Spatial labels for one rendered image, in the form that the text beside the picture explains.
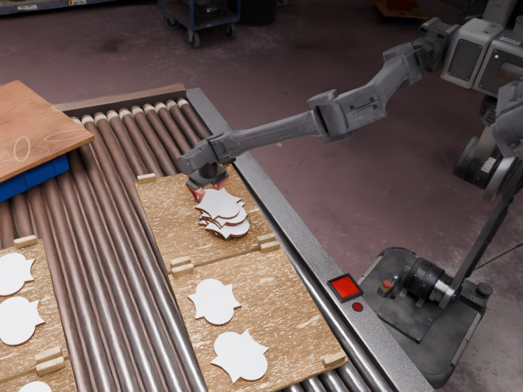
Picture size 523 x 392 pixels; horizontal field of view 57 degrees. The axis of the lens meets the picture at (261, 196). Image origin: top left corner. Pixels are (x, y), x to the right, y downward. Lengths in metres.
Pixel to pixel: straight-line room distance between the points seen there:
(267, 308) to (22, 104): 1.17
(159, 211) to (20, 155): 0.47
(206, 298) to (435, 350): 1.22
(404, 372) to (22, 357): 0.93
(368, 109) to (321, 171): 2.25
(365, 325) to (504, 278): 1.76
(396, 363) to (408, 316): 0.96
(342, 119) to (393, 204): 2.15
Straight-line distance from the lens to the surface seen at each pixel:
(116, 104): 2.09
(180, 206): 1.57
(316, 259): 1.48
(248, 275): 1.38
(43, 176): 1.75
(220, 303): 1.31
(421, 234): 3.05
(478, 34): 1.48
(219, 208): 1.46
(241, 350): 1.24
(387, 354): 1.34
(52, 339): 1.32
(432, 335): 2.29
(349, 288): 1.42
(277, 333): 1.28
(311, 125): 1.10
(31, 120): 1.86
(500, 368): 2.65
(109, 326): 1.33
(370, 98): 1.06
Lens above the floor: 2.02
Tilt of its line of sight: 42 degrees down
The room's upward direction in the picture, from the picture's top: 6 degrees clockwise
